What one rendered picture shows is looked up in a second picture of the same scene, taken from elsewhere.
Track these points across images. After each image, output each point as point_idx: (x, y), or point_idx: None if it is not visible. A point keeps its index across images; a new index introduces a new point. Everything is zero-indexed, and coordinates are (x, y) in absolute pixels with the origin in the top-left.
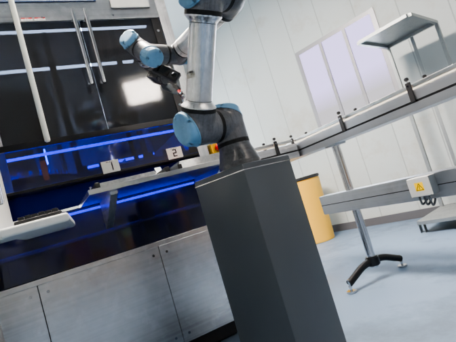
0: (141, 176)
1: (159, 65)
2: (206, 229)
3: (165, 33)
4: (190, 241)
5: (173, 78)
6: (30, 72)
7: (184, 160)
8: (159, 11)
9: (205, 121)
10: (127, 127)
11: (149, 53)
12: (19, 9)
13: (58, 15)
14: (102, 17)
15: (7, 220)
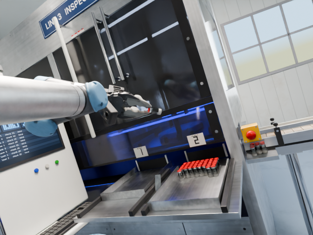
0: (132, 193)
1: (53, 132)
2: (232, 220)
3: None
4: (213, 226)
5: (106, 120)
6: None
7: (153, 202)
8: None
9: None
10: (150, 117)
11: (25, 127)
12: (69, 29)
13: (90, 21)
14: (119, 5)
15: (71, 199)
